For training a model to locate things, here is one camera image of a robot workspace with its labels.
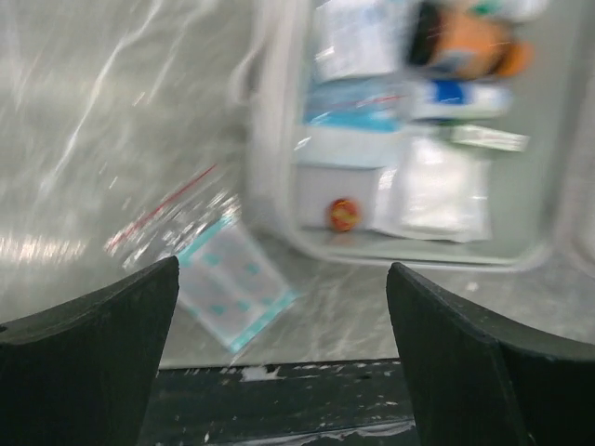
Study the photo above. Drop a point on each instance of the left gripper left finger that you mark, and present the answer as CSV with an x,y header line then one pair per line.
x,y
81,373

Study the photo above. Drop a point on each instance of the small clear plaster bag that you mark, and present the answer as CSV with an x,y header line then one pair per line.
x,y
226,281

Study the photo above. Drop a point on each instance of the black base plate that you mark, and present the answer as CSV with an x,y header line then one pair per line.
x,y
312,403

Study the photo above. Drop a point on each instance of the brown medicine bottle orange cap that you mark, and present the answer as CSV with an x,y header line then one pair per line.
x,y
458,44

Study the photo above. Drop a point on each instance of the grey medicine kit case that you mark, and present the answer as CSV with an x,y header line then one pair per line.
x,y
433,133

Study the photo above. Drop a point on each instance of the blue printed plastic bag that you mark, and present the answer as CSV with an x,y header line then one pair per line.
x,y
351,124

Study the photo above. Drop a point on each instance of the white bottle green label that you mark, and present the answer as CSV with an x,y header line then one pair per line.
x,y
517,11

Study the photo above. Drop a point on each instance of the white gauze packet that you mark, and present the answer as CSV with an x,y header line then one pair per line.
x,y
436,192

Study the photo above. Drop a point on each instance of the green medicine box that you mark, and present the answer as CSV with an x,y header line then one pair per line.
x,y
484,137

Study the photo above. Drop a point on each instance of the small red balm tin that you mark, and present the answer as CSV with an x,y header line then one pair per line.
x,y
343,215

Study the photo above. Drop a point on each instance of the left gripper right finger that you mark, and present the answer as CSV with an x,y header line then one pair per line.
x,y
476,377

